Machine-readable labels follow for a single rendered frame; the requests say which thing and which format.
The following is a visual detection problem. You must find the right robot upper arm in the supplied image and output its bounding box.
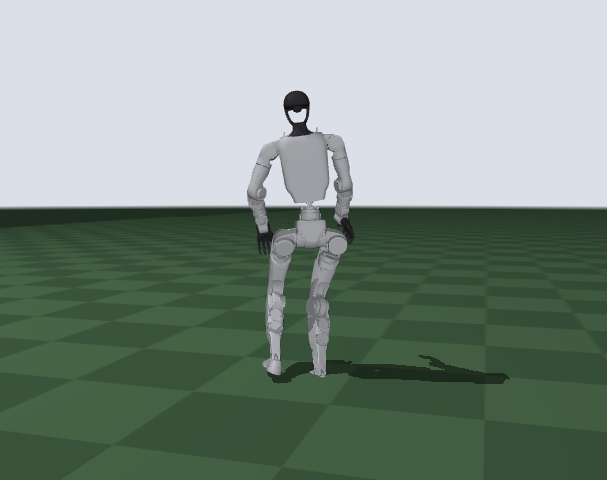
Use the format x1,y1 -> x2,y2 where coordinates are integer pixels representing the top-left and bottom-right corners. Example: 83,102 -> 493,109
324,134 -> 353,193

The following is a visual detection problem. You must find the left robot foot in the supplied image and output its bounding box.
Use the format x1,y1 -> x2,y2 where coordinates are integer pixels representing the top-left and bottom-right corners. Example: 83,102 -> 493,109
262,356 -> 282,375

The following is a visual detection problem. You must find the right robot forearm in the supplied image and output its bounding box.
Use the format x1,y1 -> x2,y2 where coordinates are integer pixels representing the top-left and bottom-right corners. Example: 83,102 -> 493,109
334,183 -> 353,225

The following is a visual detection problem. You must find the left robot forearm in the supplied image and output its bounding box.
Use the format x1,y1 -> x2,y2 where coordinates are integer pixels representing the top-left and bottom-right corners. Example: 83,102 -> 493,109
247,195 -> 269,234

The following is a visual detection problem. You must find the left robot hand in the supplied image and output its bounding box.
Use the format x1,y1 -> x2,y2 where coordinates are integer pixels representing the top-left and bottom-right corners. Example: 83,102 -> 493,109
256,223 -> 274,255

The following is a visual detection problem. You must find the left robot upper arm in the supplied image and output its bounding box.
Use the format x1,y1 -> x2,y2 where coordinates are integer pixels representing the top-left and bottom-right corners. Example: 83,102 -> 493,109
247,140 -> 279,201

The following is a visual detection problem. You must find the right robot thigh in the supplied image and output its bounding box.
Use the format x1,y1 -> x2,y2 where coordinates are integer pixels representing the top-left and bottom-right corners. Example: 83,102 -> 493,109
306,228 -> 347,317

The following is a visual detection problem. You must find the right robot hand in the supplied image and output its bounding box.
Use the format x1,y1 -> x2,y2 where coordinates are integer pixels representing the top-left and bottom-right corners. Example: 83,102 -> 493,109
337,217 -> 354,244

